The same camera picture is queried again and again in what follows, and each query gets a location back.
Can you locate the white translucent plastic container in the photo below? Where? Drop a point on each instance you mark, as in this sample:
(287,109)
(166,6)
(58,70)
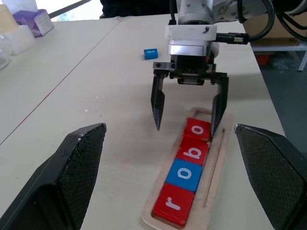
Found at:
(22,40)

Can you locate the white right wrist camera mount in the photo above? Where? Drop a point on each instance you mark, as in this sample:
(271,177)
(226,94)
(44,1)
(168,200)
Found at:
(189,32)

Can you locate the blue tile letter o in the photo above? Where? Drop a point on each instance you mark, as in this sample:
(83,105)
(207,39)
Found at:
(184,174)

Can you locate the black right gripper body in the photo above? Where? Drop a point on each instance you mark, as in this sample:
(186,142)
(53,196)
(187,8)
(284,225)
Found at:
(189,67)

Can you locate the red tile letter b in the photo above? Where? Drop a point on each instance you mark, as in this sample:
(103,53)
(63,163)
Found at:
(193,151)

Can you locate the wooden letter tray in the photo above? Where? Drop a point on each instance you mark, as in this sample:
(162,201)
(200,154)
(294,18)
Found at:
(218,153)

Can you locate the red tile letter o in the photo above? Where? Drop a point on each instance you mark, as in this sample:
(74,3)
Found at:
(197,129)

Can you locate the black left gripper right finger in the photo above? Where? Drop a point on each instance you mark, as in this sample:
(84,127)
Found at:
(273,177)

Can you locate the red tile letter r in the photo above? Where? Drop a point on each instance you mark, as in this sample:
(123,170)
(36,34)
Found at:
(173,204)

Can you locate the small blue block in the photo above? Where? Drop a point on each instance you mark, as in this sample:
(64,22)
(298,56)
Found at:
(151,54)

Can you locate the brown cardboard box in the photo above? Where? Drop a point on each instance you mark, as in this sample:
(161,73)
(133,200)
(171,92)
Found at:
(275,36)

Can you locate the purple box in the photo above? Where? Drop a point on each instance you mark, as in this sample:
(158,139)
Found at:
(36,21)

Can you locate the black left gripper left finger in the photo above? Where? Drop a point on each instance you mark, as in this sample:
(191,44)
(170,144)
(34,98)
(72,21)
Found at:
(60,182)

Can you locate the grey metal shelf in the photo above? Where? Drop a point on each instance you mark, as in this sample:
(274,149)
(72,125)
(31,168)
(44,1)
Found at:
(280,48)

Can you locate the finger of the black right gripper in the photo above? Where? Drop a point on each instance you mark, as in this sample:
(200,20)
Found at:
(219,107)
(157,100)

